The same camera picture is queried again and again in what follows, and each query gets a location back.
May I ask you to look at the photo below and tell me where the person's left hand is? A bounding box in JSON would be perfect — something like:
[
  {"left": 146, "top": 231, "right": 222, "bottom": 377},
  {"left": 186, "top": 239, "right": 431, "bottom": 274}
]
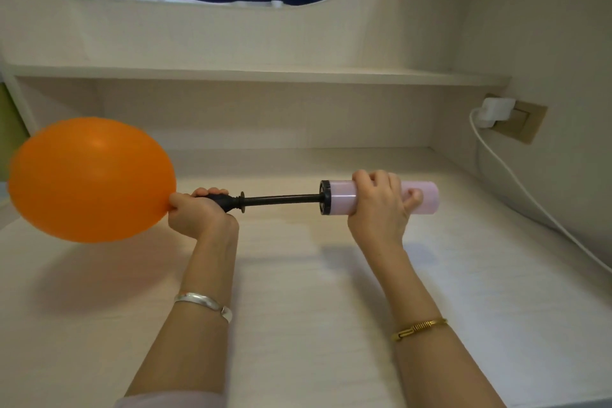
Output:
[{"left": 167, "top": 187, "right": 240, "bottom": 240}]

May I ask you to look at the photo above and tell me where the person's right hand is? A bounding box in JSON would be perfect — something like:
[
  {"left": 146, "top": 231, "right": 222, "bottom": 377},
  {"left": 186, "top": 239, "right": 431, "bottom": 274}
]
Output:
[{"left": 347, "top": 169, "right": 425, "bottom": 253}]

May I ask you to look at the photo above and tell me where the pink black balloon pump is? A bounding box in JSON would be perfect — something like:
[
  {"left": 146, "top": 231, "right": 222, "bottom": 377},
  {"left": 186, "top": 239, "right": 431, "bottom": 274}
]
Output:
[{"left": 193, "top": 179, "right": 441, "bottom": 216}]

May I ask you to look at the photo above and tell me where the orange balloon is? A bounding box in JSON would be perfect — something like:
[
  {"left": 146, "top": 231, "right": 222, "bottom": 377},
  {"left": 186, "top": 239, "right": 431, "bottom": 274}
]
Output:
[{"left": 7, "top": 117, "right": 178, "bottom": 245}]

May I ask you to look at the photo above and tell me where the person's left forearm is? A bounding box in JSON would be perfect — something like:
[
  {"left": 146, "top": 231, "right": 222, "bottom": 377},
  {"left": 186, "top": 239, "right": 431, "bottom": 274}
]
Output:
[{"left": 125, "top": 228, "right": 240, "bottom": 398}]

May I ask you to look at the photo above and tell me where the person's right forearm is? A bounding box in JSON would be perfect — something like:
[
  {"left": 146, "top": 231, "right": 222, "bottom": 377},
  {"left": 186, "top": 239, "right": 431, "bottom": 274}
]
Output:
[{"left": 363, "top": 242, "right": 507, "bottom": 408}]

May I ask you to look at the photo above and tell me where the cream wooden shelf board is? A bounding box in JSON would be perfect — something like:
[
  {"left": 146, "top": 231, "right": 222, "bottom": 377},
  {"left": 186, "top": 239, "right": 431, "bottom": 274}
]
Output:
[{"left": 4, "top": 63, "right": 510, "bottom": 88}]

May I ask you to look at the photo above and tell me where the white power adapter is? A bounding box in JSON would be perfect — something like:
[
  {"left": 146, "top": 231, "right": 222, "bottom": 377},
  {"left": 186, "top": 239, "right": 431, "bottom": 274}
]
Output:
[{"left": 476, "top": 97, "right": 517, "bottom": 129}]

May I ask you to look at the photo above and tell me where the pale pink left sleeve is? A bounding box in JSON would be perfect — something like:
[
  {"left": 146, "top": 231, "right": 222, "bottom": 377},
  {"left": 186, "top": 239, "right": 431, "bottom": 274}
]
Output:
[{"left": 113, "top": 391, "right": 226, "bottom": 408}]

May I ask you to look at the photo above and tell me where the green and white curtain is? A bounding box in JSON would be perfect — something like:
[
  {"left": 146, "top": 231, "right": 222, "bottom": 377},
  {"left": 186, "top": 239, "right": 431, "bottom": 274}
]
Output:
[{"left": 0, "top": 82, "right": 31, "bottom": 184}]

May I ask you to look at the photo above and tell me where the silver bangle bracelet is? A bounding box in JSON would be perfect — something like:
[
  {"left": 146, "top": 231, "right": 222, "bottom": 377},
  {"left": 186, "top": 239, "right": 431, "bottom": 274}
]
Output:
[{"left": 173, "top": 292, "right": 234, "bottom": 324}]

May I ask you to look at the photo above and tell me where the gold bangle bracelet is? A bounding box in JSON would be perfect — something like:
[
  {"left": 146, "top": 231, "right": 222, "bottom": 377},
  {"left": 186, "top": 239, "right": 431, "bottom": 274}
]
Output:
[{"left": 391, "top": 317, "right": 449, "bottom": 342}]

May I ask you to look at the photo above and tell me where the white power cable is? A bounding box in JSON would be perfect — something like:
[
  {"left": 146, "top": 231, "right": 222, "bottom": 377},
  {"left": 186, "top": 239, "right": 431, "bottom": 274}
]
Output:
[{"left": 469, "top": 108, "right": 612, "bottom": 275}]

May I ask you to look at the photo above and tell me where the beige wall socket plate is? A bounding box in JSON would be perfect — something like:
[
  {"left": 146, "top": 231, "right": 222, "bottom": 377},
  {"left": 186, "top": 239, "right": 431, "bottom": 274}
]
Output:
[{"left": 483, "top": 92, "right": 549, "bottom": 145}]

